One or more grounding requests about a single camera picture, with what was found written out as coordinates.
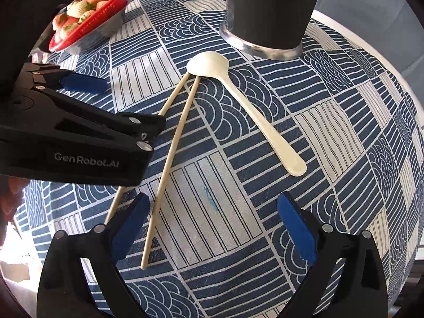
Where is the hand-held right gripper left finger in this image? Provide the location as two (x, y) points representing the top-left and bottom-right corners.
(36, 192), (151, 318)

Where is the red fruit basket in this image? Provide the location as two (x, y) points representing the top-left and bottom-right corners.
(49, 0), (130, 53)

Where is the person's left hand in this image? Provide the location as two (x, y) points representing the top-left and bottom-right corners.
(0, 176), (28, 221)

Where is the black cylindrical utensil holder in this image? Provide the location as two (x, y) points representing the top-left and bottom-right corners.
(219, 0), (327, 61)

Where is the pile of strawberries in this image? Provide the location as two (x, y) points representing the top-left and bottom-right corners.
(52, 0), (124, 40)

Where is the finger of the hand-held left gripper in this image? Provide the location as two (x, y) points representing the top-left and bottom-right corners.
(21, 64), (109, 94)
(113, 113), (167, 150)

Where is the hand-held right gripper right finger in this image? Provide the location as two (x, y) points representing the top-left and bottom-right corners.
(277, 191), (388, 318)

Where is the blue patterned tablecloth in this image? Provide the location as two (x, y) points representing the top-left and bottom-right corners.
(13, 0), (424, 318)

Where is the wooden chopstick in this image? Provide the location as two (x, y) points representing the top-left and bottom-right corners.
(104, 74), (190, 226)
(141, 76), (199, 270)

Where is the grey-blue wall cloth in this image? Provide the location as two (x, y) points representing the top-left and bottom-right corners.
(122, 0), (424, 77)

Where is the plain white spoon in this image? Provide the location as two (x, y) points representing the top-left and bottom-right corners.
(186, 52), (307, 177)

